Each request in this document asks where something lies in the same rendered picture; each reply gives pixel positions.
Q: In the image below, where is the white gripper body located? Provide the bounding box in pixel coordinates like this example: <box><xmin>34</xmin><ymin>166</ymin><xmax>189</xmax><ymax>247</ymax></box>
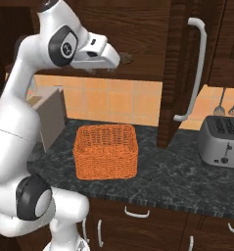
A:
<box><xmin>70</xmin><ymin>43</ymin><xmax>121</xmax><ymax>72</ymax></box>

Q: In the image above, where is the tall dark wood cabinet door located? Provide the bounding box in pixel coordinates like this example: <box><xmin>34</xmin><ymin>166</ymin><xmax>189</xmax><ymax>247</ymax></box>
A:
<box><xmin>156</xmin><ymin>0</ymin><xmax>228</xmax><ymax>150</ymax></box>

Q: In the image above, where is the orange wicker basket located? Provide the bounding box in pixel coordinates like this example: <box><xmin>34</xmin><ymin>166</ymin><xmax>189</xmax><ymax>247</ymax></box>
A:
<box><xmin>72</xmin><ymin>123</ymin><xmax>139</xmax><ymax>181</ymax></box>

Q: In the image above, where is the hanging metal spatula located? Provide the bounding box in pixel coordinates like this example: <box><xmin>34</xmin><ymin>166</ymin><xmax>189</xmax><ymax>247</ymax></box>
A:
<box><xmin>212</xmin><ymin>87</ymin><xmax>227</xmax><ymax>118</ymax></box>

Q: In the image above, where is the silver toaster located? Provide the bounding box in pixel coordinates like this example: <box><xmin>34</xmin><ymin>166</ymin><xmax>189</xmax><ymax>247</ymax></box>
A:
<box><xmin>197</xmin><ymin>115</ymin><xmax>234</xmax><ymax>170</ymax></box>

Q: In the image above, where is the dark wood drawer front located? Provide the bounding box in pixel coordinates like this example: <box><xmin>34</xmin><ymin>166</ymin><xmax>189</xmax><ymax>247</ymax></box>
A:
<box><xmin>89</xmin><ymin>196</ymin><xmax>190</xmax><ymax>229</ymax></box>
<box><xmin>200</xmin><ymin>214</ymin><xmax>234</xmax><ymax>243</ymax></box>

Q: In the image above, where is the dark wood wall cabinet door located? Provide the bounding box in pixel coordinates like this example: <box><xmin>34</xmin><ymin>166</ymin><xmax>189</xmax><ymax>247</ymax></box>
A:
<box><xmin>32</xmin><ymin>0</ymin><xmax>172</xmax><ymax>82</ymax></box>

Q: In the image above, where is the long white door handle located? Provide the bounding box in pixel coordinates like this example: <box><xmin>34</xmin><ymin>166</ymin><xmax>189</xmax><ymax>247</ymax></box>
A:
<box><xmin>172</xmin><ymin>17</ymin><xmax>208</xmax><ymax>123</ymax></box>

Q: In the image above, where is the dark wood wall cabinet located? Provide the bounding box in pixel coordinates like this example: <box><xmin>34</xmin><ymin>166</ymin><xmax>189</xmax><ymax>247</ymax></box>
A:
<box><xmin>208</xmin><ymin>0</ymin><xmax>234</xmax><ymax>89</ymax></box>

